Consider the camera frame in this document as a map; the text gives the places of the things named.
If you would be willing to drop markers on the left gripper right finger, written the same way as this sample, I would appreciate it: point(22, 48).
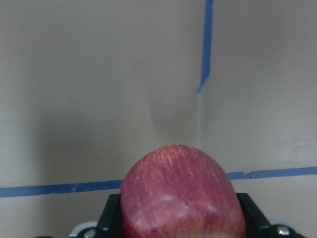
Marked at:
point(254, 218)

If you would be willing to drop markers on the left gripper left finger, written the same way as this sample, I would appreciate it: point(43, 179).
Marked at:
point(110, 218)

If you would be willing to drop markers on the red apple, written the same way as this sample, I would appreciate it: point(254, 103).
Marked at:
point(179, 191)

